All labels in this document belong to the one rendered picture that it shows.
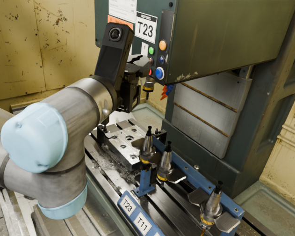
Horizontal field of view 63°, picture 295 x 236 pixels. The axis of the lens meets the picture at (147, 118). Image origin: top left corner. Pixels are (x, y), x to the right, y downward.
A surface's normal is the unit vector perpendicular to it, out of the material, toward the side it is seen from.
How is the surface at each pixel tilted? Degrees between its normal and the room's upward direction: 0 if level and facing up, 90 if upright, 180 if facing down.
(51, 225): 8
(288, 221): 0
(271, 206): 0
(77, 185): 90
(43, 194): 88
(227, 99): 90
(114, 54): 61
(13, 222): 0
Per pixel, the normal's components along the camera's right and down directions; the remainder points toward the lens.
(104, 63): -0.30, -0.02
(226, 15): 0.60, 0.46
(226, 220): 0.09, -0.85
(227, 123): -0.82, 0.23
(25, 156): -0.38, 0.45
